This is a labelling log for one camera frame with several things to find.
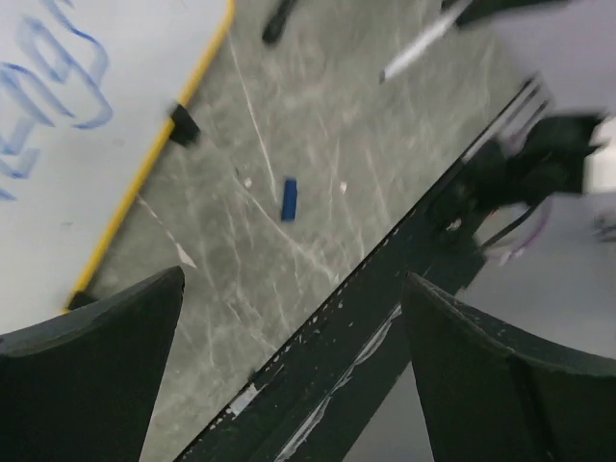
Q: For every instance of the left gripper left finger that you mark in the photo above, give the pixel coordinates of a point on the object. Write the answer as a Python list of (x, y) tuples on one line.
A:
[(82, 386)]

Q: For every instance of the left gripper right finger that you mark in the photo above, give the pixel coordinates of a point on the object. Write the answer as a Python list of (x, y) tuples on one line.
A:
[(491, 391)]

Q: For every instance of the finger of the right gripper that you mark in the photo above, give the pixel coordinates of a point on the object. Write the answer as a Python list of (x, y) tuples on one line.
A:
[(464, 13)]

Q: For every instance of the blue whiteboard marker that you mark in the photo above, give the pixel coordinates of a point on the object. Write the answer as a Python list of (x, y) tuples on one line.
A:
[(430, 35)]

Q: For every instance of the blue marker cap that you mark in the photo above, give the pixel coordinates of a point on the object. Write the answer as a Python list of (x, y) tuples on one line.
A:
[(289, 200)]

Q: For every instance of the yellow framed whiteboard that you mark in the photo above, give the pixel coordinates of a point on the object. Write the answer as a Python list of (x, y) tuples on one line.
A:
[(86, 92)]

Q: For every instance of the wire easel stand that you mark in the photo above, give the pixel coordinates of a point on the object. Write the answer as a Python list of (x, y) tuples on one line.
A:
[(184, 131)]

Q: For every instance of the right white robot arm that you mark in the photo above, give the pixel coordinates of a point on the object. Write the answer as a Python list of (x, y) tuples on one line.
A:
[(571, 45)]

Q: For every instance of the black base crossbar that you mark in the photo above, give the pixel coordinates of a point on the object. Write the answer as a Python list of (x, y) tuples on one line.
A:
[(315, 395)]

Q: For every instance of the black perforated music stand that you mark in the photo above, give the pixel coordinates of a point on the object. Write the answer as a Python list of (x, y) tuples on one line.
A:
[(277, 22)]

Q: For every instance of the aluminium frame rail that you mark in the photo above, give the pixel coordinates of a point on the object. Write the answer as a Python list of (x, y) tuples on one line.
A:
[(531, 102)]

